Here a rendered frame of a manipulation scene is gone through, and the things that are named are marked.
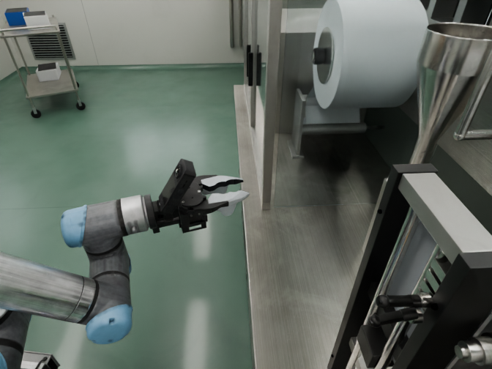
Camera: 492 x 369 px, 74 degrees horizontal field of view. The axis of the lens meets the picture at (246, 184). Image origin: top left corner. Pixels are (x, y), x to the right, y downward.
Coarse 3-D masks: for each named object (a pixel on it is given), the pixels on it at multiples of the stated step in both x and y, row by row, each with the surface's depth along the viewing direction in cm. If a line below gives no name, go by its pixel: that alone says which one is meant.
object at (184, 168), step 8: (184, 160) 61; (176, 168) 61; (184, 168) 60; (192, 168) 61; (176, 176) 61; (184, 176) 60; (192, 176) 60; (168, 184) 64; (176, 184) 61; (184, 184) 61; (168, 192) 63; (176, 192) 62; (184, 192) 62; (160, 200) 66; (168, 200) 63; (176, 200) 63; (160, 208) 65; (168, 208) 64
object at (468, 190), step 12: (444, 156) 101; (444, 168) 101; (456, 168) 96; (444, 180) 101; (456, 180) 96; (468, 180) 91; (456, 192) 96; (468, 192) 91; (480, 192) 87; (468, 204) 92; (480, 204) 87; (480, 216) 87
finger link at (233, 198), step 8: (232, 192) 68; (240, 192) 68; (248, 192) 70; (208, 200) 66; (216, 200) 66; (224, 200) 67; (232, 200) 67; (240, 200) 68; (224, 208) 69; (232, 208) 70
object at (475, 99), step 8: (488, 56) 45; (488, 64) 45; (480, 72) 47; (488, 72) 46; (480, 80) 47; (488, 80) 46; (480, 88) 47; (472, 96) 48; (480, 96) 48; (472, 104) 49; (464, 112) 50; (472, 112) 49; (464, 120) 50; (456, 128) 52; (464, 128) 51
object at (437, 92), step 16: (432, 80) 61; (448, 80) 59; (464, 80) 58; (432, 96) 63; (448, 96) 61; (464, 96) 61; (432, 112) 65; (448, 112) 64; (432, 128) 68; (416, 144) 74; (432, 144) 71; (416, 160) 74
